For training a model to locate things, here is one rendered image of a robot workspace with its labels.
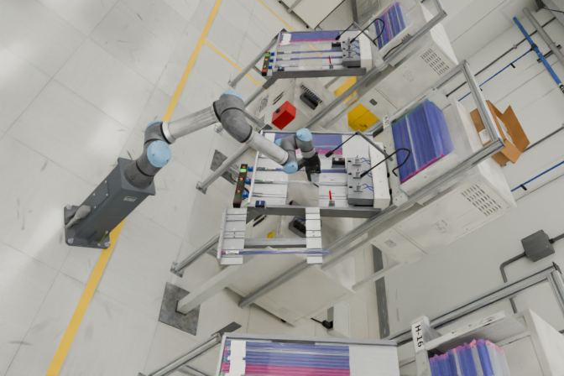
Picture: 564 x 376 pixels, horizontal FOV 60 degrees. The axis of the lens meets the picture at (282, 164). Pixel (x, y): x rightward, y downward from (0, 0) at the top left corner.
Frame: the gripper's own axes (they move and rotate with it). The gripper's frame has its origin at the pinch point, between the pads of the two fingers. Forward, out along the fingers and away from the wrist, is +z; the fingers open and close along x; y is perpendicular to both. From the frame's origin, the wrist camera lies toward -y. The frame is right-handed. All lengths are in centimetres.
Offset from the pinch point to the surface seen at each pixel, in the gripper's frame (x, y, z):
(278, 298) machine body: -21, -34, 78
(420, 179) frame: -23, 58, -14
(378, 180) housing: -4.4, 37.1, -0.1
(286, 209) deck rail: -21.1, -12.4, -1.1
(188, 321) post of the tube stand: -52, -79, 51
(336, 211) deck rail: -21.1, 13.9, 4.4
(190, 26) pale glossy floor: 234, -124, -9
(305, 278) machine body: -21, -13, 59
